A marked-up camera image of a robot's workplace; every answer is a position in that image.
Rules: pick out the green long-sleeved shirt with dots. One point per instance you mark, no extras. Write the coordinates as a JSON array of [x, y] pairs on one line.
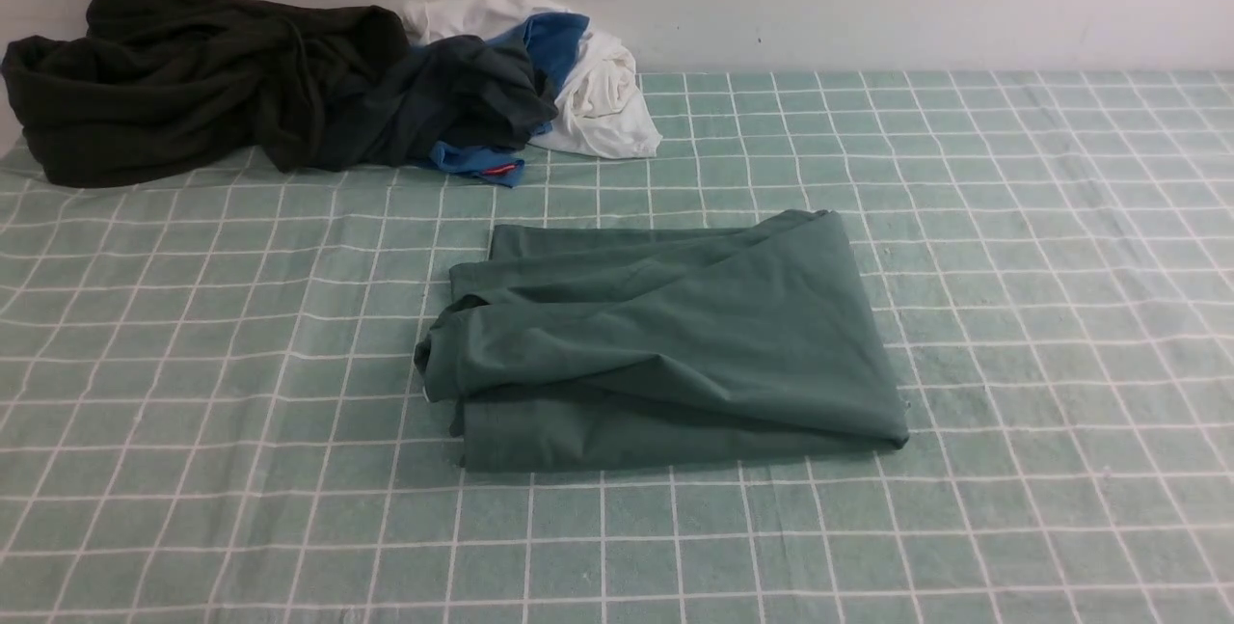
[[570, 350]]

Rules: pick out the white crumpled garment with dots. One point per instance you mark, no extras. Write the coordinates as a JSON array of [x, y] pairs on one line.
[[601, 109]]

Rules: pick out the dark grey crumpled garment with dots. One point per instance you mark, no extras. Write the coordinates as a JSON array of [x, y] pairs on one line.
[[460, 91]]

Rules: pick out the green checkered tablecloth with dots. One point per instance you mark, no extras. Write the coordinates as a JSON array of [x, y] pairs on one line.
[[211, 415]]

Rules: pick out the dark olive crumpled garment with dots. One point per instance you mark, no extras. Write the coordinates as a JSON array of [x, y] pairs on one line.
[[162, 87]]

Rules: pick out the blue crumpled garment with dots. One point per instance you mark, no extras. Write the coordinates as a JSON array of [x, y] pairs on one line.
[[552, 41]]

